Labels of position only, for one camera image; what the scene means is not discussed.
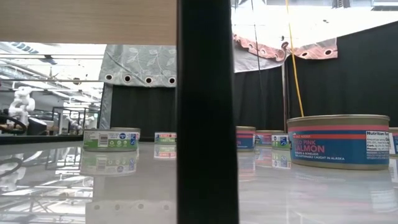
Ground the wooden shelf board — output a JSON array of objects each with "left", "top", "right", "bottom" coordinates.
[{"left": 0, "top": 0, "right": 177, "bottom": 45}]

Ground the gold salmon can blue label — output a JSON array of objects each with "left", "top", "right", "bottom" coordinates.
[
  {"left": 388, "top": 127, "right": 398, "bottom": 157},
  {"left": 286, "top": 114, "right": 391, "bottom": 171},
  {"left": 254, "top": 129, "right": 284, "bottom": 147},
  {"left": 236, "top": 126, "right": 257, "bottom": 152}
]

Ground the silver tuna can green label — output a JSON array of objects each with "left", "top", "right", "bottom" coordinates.
[
  {"left": 271, "top": 133, "right": 292, "bottom": 151},
  {"left": 154, "top": 131, "right": 177, "bottom": 145},
  {"left": 82, "top": 129, "right": 140, "bottom": 152}
]

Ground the black office chair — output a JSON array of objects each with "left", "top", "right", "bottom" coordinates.
[{"left": 26, "top": 116, "right": 48, "bottom": 136}]

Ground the black curtain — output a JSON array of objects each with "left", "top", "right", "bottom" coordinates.
[
  {"left": 110, "top": 84, "right": 177, "bottom": 139},
  {"left": 238, "top": 20, "right": 398, "bottom": 131}
]

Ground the grey leaf-print curtain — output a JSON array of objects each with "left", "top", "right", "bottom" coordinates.
[{"left": 98, "top": 44, "right": 177, "bottom": 130}]

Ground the yellow cable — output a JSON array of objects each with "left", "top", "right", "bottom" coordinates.
[{"left": 285, "top": 0, "right": 305, "bottom": 118}]

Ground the white curtain with pink hem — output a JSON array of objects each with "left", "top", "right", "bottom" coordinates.
[{"left": 231, "top": 0, "right": 398, "bottom": 74}]

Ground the black shelf side panel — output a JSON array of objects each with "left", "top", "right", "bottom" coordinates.
[{"left": 176, "top": 0, "right": 239, "bottom": 224}]

